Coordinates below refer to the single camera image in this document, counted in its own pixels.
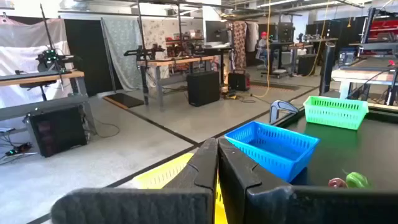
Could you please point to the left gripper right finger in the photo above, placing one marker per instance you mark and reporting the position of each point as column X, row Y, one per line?
column 311, row 205

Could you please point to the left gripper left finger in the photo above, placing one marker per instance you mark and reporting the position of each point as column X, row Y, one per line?
column 140, row 205

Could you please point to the pink toy mushroom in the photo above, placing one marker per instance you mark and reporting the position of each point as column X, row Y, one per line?
column 337, row 183

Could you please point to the green toy bell pepper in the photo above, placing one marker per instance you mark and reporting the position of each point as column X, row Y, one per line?
column 357, row 180

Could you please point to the background black robot arm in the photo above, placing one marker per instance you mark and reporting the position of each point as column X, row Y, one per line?
column 49, row 60

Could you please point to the yellow plastic basket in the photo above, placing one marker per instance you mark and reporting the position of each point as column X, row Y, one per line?
column 161, row 175

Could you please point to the blue plastic basket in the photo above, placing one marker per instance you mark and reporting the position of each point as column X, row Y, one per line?
column 273, row 146

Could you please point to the green plastic basket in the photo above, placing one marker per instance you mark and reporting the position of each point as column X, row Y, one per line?
column 335, row 113

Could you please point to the black floor mat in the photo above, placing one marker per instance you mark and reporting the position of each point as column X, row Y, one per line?
column 124, row 100

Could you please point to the black computer tower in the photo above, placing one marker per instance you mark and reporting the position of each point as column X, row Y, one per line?
column 56, row 130
column 203, row 88
column 306, row 65

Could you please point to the black power strip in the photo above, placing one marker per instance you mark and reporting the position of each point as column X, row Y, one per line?
column 18, row 150

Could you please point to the wooden top workbench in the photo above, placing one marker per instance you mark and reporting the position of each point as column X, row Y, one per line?
column 37, row 77
column 357, row 74
column 174, row 61

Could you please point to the black case red trim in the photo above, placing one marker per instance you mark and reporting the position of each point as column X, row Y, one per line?
column 237, row 81

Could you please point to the black curtain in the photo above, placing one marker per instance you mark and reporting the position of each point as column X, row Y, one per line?
column 90, row 56

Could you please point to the grey floral cloth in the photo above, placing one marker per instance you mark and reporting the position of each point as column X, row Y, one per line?
column 124, row 46

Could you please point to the dark office desk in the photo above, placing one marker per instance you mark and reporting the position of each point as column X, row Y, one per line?
column 298, row 42

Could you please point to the person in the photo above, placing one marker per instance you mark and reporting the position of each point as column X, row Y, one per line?
column 263, row 43

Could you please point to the white floral cloth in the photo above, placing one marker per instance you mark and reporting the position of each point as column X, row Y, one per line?
column 155, row 37

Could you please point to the brown floral cloth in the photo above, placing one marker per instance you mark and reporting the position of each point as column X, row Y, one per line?
column 239, row 43

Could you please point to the black room monitor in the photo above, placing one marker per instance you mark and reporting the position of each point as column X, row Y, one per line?
column 216, row 31

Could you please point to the white cloth backdrop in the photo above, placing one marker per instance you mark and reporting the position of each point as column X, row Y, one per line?
column 18, row 56

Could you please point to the red storage bins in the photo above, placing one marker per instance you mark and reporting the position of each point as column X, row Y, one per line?
column 384, row 26

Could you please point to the black upright post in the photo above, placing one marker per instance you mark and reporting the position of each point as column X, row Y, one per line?
column 326, row 68

